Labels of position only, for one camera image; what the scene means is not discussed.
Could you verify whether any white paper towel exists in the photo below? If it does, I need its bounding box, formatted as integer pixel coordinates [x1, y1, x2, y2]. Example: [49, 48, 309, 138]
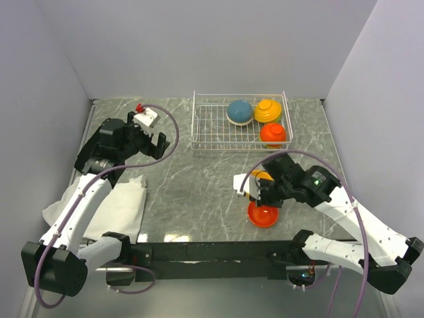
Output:
[41, 174, 148, 244]

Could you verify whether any dark blue bowl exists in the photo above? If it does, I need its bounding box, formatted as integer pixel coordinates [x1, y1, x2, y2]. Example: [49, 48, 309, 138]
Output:
[227, 100, 253, 122]

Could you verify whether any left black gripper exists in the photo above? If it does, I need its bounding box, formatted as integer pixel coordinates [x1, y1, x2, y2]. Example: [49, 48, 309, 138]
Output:
[118, 111, 170, 160]

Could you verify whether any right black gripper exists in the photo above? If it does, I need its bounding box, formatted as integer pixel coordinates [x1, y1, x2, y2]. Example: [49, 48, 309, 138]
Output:
[249, 176, 292, 207]

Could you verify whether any black base frame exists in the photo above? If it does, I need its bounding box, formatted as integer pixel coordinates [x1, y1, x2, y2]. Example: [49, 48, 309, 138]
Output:
[91, 240, 329, 288]

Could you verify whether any black cloth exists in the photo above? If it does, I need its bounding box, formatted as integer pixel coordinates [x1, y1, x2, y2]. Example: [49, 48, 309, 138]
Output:
[74, 127, 105, 174]

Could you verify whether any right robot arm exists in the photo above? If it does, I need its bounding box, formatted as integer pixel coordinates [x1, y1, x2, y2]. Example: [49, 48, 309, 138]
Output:
[248, 154, 423, 295]

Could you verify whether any large orange bowl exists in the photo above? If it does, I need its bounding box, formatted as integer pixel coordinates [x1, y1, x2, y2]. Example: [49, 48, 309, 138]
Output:
[254, 99, 282, 124]

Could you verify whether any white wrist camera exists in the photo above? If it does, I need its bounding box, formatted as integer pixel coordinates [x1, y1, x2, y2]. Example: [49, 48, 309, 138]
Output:
[233, 174, 260, 200]
[132, 103, 160, 133]

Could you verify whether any patterned white blue bowl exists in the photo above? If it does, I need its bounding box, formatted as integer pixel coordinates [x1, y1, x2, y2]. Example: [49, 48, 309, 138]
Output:
[227, 117, 253, 127]

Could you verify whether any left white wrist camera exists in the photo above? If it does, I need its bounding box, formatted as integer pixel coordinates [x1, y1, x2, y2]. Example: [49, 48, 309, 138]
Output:
[132, 103, 160, 133]

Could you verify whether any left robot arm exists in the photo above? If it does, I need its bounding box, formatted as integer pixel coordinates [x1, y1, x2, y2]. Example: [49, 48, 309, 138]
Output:
[21, 108, 170, 302]

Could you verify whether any aluminium rail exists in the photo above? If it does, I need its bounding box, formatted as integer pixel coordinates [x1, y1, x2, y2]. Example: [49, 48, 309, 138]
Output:
[32, 240, 385, 272]

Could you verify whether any white wire dish rack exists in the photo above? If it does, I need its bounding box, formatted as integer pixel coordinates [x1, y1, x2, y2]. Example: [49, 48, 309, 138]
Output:
[191, 91, 293, 152]

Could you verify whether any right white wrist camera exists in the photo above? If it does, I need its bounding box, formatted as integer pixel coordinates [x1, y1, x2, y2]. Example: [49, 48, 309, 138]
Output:
[233, 174, 260, 200]

